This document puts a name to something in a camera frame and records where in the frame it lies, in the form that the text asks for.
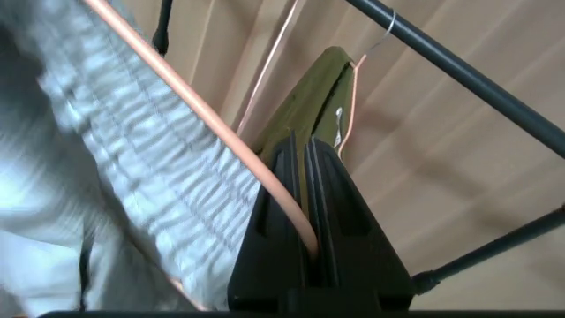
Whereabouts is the pink clothes hanger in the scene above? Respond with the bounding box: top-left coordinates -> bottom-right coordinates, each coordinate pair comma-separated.
336,8 -> 398,159
82,0 -> 320,313

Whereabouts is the black clothes rack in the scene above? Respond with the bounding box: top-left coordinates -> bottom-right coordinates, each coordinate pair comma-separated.
151,0 -> 565,297

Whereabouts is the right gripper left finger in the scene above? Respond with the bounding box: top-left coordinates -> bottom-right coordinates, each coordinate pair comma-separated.
226,130 -> 311,312

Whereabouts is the pale grey garment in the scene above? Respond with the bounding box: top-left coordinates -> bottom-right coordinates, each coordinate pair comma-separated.
0,0 -> 262,313

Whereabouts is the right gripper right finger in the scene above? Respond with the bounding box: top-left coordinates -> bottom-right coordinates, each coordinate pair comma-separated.
304,136 -> 414,312

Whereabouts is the green printed shirt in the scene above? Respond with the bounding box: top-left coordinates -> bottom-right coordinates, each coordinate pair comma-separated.
250,45 -> 357,217

